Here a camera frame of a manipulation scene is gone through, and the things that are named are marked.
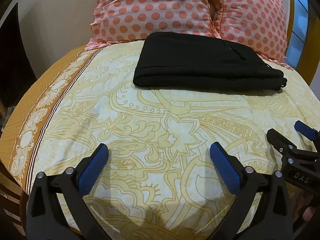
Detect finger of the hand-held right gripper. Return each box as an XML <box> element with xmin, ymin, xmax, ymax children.
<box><xmin>294</xmin><ymin>120</ymin><xmax>320</xmax><ymax>142</ymax></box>
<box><xmin>266</xmin><ymin>129</ymin><xmax>297</xmax><ymax>157</ymax></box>

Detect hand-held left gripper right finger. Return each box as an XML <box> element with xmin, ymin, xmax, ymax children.
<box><xmin>209</xmin><ymin>142</ymin><xmax>294</xmax><ymax>240</ymax></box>

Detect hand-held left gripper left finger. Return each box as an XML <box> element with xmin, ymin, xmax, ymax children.
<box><xmin>26</xmin><ymin>143</ymin><xmax>110</xmax><ymax>240</ymax></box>

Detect black pants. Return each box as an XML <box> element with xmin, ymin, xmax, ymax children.
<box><xmin>133</xmin><ymin>32</ymin><xmax>288</xmax><ymax>96</ymax></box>

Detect person's right hand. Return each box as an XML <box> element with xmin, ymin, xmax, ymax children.
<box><xmin>294</xmin><ymin>197</ymin><xmax>319</xmax><ymax>230</ymax></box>

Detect yellow patterned bedsheet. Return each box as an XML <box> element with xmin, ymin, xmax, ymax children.
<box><xmin>0</xmin><ymin>39</ymin><xmax>320</xmax><ymax>240</ymax></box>

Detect small pink polka-dot pillow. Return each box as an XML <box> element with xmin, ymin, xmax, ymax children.
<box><xmin>208</xmin><ymin>0</ymin><xmax>293</xmax><ymax>71</ymax></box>

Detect black television screen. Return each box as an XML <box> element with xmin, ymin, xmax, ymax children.
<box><xmin>0</xmin><ymin>2</ymin><xmax>37</xmax><ymax>108</ymax></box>

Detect large pink polka-dot pillow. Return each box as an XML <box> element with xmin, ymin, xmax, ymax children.
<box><xmin>86</xmin><ymin>0</ymin><xmax>213</xmax><ymax>51</ymax></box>

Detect wooden headboard frame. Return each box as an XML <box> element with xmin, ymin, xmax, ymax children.
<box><xmin>284</xmin><ymin>0</ymin><xmax>313</xmax><ymax>69</ymax></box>

